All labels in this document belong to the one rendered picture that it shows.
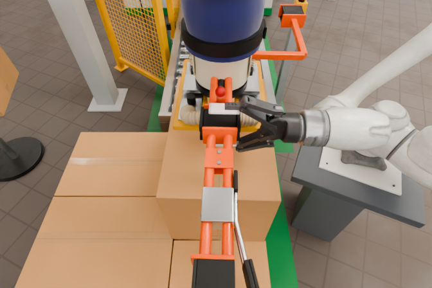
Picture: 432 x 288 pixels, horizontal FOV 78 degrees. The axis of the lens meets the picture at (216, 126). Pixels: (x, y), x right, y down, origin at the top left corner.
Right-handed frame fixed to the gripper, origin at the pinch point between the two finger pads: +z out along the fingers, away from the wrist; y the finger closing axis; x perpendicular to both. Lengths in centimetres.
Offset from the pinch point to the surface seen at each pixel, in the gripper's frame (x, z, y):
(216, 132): -3.5, -0.3, -2.0
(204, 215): -23.3, 1.4, -1.7
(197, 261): -31.3, 2.1, -2.5
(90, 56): 126, 99, 70
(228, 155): -9.7, -3.0, -1.6
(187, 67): 36.9, 11.6, 10.4
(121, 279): -22, 37, 69
